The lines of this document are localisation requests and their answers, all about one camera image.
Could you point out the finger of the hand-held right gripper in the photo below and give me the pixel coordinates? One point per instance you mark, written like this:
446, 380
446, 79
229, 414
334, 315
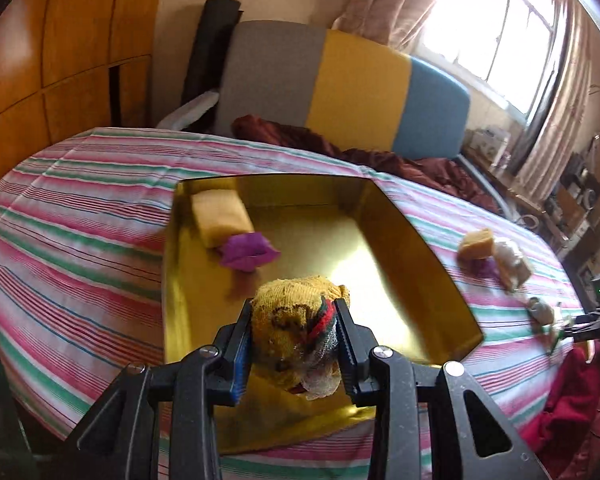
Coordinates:
582, 327

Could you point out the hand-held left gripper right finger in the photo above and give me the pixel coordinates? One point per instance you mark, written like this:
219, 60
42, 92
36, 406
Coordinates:
347, 360

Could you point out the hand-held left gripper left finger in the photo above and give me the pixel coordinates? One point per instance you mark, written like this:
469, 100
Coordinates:
240, 360

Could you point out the small grey object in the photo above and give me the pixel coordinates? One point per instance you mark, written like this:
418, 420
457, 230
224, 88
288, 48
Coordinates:
542, 310

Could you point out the yellow knitted sock ball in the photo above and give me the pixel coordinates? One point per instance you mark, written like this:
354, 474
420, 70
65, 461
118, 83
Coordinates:
285, 320

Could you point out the gold-lined maroon storage box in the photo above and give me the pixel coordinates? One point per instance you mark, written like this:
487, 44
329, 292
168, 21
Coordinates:
330, 240

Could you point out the red cloth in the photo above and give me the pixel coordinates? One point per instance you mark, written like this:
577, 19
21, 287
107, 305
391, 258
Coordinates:
570, 400

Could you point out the cluttered wooden desk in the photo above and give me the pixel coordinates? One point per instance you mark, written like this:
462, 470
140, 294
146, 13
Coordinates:
575, 200

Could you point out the white crumpled plastic bag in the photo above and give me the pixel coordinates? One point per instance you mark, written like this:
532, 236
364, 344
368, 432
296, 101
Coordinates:
512, 262

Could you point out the purple crumpled cloth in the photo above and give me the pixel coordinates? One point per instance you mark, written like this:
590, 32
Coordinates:
245, 252

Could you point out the purple crumpled wrapper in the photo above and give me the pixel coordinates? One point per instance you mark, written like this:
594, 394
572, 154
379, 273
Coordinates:
487, 267

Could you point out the yellow sponge block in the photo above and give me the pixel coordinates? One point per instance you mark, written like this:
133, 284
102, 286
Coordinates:
475, 244
217, 215

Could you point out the beige curtain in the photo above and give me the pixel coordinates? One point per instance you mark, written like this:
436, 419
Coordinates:
380, 0
555, 135

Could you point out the white printed box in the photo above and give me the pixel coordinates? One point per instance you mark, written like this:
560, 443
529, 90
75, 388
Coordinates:
490, 142

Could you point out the maroon blanket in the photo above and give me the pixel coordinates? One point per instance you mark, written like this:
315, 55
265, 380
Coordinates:
420, 170

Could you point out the striped bed sheet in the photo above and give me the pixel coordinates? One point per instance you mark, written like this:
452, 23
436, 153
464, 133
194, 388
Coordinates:
80, 220

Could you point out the white pillow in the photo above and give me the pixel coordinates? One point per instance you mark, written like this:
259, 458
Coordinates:
190, 110

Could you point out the barred window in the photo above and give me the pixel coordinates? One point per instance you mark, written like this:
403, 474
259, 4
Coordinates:
505, 35

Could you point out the grey yellow blue headboard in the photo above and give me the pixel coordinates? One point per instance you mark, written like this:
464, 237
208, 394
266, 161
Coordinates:
355, 85

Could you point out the black rolled mat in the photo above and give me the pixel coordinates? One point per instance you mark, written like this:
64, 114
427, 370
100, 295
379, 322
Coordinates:
207, 50

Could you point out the wooden wardrobe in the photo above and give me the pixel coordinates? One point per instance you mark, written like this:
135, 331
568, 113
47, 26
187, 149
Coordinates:
55, 60

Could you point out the grey metal bed rail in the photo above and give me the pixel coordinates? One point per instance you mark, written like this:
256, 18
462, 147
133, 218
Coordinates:
485, 182

